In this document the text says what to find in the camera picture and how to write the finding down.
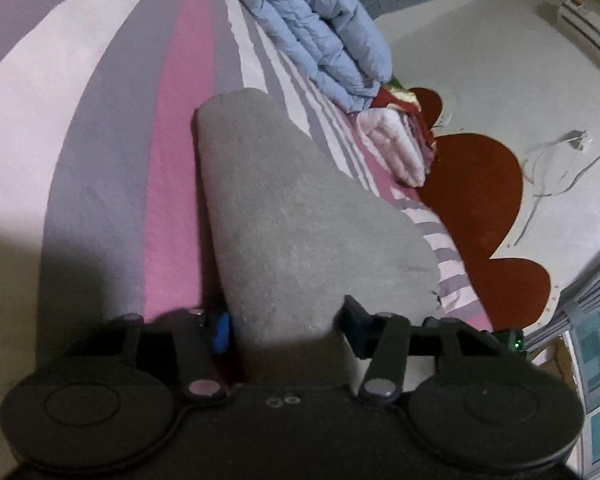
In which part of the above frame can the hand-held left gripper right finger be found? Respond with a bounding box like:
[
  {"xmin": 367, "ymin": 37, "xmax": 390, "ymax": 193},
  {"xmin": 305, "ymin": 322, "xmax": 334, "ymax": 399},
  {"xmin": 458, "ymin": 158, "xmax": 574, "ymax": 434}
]
[{"xmin": 339, "ymin": 294, "xmax": 507, "ymax": 404}]

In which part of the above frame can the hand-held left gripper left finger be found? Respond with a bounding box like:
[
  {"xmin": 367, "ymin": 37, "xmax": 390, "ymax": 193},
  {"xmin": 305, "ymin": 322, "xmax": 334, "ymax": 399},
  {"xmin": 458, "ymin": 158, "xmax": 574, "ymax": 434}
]
[{"xmin": 102, "ymin": 309, "xmax": 232, "ymax": 404}]

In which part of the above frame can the black device with green light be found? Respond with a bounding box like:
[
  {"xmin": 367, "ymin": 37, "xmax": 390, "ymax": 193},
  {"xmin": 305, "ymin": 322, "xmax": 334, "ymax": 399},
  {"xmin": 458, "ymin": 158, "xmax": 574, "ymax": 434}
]
[{"xmin": 495, "ymin": 329, "xmax": 527, "ymax": 352}]

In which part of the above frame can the red-brown cloud-shaped headboard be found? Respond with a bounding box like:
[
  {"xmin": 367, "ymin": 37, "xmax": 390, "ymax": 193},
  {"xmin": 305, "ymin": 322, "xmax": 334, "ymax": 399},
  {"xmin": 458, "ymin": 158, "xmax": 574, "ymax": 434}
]
[{"xmin": 407, "ymin": 87, "xmax": 552, "ymax": 332}]

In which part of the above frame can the folded white pink blanket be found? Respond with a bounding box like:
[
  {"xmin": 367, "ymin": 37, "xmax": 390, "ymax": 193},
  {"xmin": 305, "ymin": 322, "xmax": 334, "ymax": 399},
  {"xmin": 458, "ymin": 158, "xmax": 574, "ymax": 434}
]
[{"xmin": 356, "ymin": 108, "xmax": 427, "ymax": 187}]

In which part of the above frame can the folded red patterned blanket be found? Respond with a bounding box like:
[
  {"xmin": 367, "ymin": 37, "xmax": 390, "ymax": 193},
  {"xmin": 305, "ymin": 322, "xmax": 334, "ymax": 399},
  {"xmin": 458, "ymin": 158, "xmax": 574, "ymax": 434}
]
[{"xmin": 370, "ymin": 76, "xmax": 438, "ymax": 165}]

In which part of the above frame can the striped bed sheet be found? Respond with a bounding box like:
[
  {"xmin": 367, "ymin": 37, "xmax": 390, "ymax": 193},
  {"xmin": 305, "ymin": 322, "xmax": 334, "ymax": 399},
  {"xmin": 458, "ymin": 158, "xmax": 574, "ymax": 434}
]
[{"xmin": 0, "ymin": 0, "xmax": 493, "ymax": 333}]

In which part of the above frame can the folded light blue quilt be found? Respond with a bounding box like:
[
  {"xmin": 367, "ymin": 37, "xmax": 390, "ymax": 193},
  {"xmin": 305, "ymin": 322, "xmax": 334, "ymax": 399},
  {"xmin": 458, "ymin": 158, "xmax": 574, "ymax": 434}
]
[{"xmin": 237, "ymin": 0, "xmax": 394, "ymax": 114}]

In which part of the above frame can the white charger cable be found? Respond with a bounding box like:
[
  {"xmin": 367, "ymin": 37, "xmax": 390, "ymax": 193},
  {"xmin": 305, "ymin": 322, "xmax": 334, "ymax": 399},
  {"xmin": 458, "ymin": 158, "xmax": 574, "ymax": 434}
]
[{"xmin": 507, "ymin": 129, "xmax": 600, "ymax": 248}]

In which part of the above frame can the white wall air conditioner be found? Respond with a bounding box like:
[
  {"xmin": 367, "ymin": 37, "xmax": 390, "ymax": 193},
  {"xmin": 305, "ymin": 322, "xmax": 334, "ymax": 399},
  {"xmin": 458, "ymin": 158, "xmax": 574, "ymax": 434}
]
[{"xmin": 554, "ymin": 0, "xmax": 600, "ymax": 70}]

